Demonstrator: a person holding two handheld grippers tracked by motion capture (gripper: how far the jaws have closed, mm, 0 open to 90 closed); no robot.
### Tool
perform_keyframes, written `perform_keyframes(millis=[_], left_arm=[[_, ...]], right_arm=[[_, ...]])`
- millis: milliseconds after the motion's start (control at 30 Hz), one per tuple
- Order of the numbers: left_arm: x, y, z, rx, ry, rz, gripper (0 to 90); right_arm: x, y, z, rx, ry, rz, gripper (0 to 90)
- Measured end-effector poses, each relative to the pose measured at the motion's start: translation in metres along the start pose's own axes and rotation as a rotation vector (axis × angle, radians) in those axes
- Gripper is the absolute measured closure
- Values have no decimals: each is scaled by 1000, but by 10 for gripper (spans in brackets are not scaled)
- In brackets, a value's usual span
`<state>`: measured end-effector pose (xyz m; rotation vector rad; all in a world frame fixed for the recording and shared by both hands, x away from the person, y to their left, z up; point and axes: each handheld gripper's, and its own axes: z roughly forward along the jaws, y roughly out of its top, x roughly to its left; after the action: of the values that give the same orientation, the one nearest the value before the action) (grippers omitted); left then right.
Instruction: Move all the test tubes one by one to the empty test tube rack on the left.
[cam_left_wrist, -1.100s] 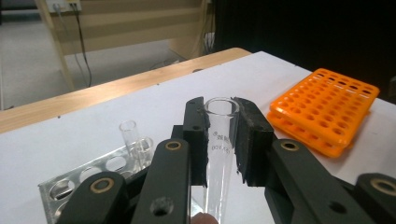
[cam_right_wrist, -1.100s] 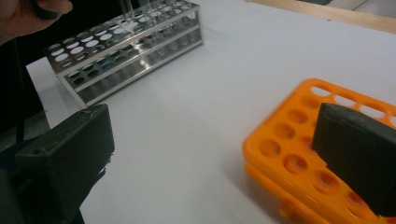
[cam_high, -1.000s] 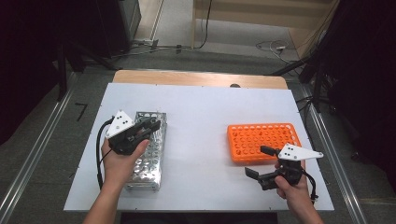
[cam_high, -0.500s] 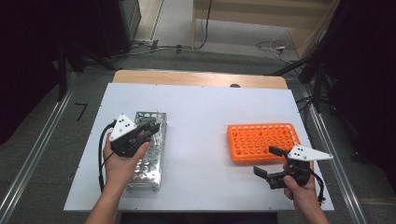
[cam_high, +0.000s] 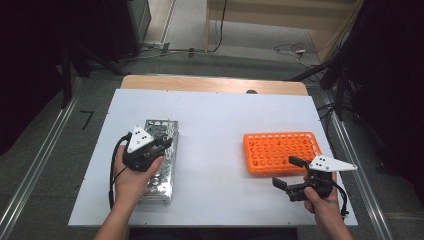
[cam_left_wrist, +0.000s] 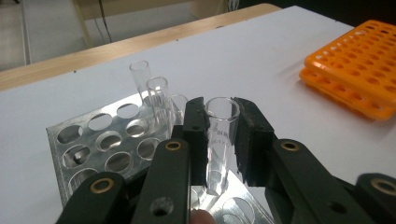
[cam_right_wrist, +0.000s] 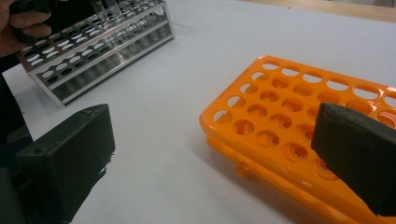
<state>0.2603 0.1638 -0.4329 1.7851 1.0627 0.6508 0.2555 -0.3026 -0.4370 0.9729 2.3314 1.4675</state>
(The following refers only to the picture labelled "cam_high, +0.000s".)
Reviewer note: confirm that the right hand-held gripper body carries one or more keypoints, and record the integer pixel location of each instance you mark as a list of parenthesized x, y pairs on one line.
[(325, 164)]

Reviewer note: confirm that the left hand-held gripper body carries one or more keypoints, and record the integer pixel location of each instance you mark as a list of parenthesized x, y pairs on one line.
[(138, 141)]

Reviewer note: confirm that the clear test tube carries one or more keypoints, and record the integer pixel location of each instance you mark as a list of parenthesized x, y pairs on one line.
[(170, 121), (168, 134), (172, 128)]

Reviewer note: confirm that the orange plastic tube rack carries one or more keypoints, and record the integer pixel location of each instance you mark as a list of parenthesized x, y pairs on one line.
[(273, 150)]

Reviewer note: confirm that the perforated metal tube rack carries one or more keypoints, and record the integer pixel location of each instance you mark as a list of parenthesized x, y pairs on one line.
[(160, 186)]

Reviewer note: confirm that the person's right hand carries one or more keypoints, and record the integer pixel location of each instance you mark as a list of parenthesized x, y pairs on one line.
[(325, 206)]

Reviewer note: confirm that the person's left hand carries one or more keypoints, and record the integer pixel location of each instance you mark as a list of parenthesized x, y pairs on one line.
[(133, 186)]

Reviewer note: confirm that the white table board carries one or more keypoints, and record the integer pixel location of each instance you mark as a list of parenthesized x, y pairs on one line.
[(213, 133)]

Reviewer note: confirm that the wooden table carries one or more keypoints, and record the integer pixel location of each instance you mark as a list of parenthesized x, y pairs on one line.
[(200, 83)]

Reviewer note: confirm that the black tripod stand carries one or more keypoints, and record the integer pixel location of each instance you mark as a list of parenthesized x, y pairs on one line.
[(340, 86)]

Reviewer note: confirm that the black metal stand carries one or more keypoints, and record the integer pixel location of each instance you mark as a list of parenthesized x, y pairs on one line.
[(66, 76)]

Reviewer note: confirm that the dark curtain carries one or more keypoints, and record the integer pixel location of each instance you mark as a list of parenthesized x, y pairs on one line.
[(393, 83), (26, 66)]

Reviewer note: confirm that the black cabinet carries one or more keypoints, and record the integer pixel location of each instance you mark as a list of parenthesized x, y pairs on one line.
[(116, 26)]

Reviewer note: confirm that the wooden platform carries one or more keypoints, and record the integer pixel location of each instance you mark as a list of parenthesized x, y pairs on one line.
[(266, 16)]

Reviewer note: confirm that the metal floor rail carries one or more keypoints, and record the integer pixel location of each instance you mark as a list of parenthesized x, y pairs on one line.
[(375, 206), (33, 166)]

